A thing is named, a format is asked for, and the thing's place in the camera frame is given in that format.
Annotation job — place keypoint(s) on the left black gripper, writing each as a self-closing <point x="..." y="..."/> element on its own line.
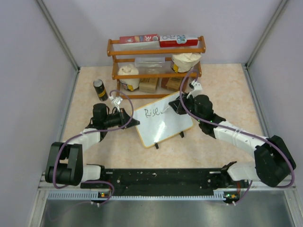
<point x="125" y="120"/>

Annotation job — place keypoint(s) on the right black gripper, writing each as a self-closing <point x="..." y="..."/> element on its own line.
<point x="178" y="106"/>

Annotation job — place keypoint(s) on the yellow framed whiteboard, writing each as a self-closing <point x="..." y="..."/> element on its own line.
<point x="156" y="127"/>

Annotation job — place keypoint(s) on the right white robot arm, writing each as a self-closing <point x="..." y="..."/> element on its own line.
<point x="272" y="160"/>

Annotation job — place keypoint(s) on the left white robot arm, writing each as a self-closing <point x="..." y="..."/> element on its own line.
<point x="65" y="161"/>

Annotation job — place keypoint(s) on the brown packet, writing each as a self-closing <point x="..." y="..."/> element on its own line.
<point x="172" y="84"/>

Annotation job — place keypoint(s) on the tan cardboard box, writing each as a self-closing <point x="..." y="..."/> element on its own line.
<point x="148" y="85"/>

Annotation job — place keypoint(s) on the white bag lower left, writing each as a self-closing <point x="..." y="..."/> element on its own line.
<point x="127" y="83"/>

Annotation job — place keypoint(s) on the white bag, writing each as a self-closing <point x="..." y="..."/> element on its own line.
<point x="184" y="62"/>
<point x="127" y="83"/>

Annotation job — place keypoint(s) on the white bag middle right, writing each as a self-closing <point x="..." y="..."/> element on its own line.
<point x="184" y="62"/>

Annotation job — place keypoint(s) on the wooden three tier shelf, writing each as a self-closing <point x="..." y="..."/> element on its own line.
<point x="122" y="58"/>

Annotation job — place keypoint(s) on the clear plastic container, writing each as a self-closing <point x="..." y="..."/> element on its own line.
<point x="150" y="65"/>

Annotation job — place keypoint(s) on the black drink can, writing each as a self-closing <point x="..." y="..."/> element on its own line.
<point x="100" y="90"/>

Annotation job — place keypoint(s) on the red white wrap box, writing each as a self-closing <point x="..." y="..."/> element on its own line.
<point x="177" y="40"/>

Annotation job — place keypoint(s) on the red foil box left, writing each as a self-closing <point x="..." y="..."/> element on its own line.
<point x="136" y="42"/>

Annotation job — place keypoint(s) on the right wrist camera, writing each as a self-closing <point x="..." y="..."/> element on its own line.
<point x="196" y="88"/>

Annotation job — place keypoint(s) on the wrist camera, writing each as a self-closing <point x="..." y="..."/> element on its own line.
<point x="116" y="101"/>
<point x="196" y="88"/>

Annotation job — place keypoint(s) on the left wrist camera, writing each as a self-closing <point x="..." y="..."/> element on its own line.
<point x="116" y="101"/>

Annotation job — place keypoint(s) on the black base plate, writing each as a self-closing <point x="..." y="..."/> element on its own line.
<point x="167" y="181"/>

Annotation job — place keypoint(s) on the grey slotted cable duct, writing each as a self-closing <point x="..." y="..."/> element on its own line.
<point x="100" y="196"/>

